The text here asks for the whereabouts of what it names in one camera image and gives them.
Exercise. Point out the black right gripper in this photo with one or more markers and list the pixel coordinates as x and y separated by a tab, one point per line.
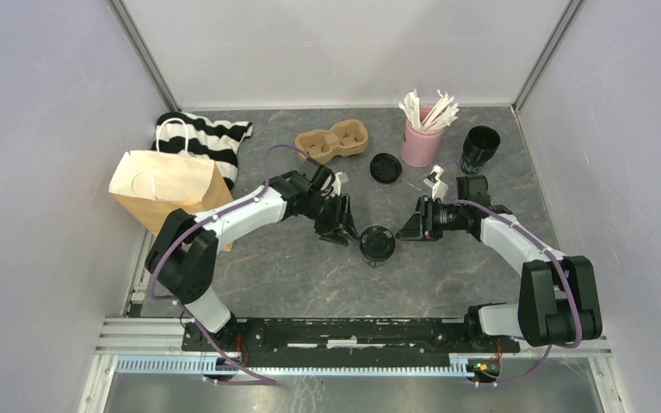
425	230

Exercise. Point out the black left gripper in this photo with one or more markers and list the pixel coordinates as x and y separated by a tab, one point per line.
327	229

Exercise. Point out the black paper coffee cup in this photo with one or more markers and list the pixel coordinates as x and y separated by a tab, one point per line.
377	245

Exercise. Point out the brown cardboard cup carrier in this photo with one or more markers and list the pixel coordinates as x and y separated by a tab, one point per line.
345	138

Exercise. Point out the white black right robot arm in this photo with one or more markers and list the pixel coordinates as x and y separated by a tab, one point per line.
557	302

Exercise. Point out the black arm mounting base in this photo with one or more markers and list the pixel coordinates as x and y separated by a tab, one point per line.
348	342

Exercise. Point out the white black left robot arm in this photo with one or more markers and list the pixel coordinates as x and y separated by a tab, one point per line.
184	254

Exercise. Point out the black plastic cup lid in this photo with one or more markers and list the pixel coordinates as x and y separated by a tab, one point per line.
385	168

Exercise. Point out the pink stirrer holder cup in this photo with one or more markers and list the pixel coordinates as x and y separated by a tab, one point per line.
418	148

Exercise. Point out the white wrapped stirrer sticks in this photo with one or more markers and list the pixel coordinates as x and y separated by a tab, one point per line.
430	119

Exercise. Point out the black white striped cloth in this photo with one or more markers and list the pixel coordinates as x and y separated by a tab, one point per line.
197	136

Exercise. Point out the brown paper bag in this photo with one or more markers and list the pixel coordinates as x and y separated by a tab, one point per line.
152	184

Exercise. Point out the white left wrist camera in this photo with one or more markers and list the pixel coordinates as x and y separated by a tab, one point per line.
339	179

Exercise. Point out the slotted aluminium cable rail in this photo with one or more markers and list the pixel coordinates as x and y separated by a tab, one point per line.
212	365

